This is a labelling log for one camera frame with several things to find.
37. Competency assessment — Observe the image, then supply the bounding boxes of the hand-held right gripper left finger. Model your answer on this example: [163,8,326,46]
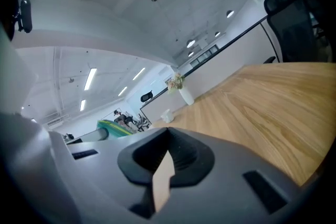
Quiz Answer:
[65,127,169,224]

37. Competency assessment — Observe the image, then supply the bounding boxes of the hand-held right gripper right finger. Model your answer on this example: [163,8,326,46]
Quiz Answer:
[159,127,302,224]

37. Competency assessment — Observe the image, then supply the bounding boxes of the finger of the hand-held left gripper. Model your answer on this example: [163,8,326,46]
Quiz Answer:
[65,127,110,145]

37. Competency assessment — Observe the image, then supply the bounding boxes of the black office chair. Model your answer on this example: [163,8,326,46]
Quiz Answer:
[140,90,154,103]
[263,0,320,65]

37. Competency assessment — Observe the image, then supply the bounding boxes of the white mug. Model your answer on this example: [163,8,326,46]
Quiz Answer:
[160,109,174,123]

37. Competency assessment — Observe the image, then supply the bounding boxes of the white ceramic vase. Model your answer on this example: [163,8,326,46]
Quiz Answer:
[178,87,195,106]

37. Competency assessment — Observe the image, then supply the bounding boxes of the pink flower bouquet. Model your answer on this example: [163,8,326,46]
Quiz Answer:
[166,72,186,95]

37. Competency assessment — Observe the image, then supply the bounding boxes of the black framed glass doors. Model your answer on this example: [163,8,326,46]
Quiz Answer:
[189,44,219,69]

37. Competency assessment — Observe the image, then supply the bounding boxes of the black head-mounted camera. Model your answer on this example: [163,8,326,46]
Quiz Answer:
[12,0,34,34]

